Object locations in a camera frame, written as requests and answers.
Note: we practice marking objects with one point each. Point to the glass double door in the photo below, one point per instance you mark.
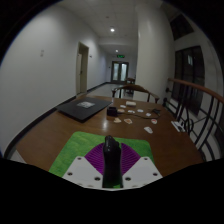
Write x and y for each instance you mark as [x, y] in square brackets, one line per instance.
[119, 71]

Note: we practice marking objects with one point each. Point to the small pale flat piece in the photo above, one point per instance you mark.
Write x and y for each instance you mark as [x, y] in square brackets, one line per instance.
[148, 114]
[153, 121]
[140, 110]
[131, 111]
[117, 120]
[128, 121]
[122, 106]
[120, 110]

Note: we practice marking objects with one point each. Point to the ceiling lights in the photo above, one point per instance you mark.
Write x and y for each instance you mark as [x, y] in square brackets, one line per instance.
[112, 29]

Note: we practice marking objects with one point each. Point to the white flat box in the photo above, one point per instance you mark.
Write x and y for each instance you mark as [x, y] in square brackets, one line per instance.
[130, 103]

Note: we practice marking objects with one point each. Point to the wooden armchair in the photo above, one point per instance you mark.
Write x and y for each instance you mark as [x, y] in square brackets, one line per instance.
[135, 88]

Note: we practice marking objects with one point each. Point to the white wall switch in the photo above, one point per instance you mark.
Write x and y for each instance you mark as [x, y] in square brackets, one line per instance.
[42, 52]

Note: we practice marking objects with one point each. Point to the dark framed window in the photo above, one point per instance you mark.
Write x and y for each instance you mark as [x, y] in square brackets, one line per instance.
[188, 76]

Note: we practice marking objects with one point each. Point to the black closed laptop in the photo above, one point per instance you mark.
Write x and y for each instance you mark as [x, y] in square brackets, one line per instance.
[83, 108]

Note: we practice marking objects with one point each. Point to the small white oval piece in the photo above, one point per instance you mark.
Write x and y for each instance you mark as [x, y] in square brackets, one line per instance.
[148, 129]

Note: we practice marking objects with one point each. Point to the small black box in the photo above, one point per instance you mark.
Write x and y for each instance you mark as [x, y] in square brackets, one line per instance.
[111, 111]

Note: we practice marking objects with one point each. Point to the black computer mouse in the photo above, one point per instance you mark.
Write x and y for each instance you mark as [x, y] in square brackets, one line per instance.
[112, 160]

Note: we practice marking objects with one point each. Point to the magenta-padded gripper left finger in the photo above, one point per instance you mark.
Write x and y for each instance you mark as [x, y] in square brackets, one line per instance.
[81, 170]

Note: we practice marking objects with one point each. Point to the green exit sign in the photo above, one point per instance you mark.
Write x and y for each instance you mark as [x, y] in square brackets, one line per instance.
[120, 56]

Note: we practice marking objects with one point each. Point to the wood-topped black metal railing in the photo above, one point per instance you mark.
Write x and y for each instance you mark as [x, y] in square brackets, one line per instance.
[200, 106]

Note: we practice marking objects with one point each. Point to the green mouse pad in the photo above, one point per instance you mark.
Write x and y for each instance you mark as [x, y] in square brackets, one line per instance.
[76, 146]

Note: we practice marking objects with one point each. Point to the beige side door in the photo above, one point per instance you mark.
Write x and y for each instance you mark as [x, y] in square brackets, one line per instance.
[82, 68]

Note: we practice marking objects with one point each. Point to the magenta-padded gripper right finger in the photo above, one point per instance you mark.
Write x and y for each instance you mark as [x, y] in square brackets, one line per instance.
[141, 170]

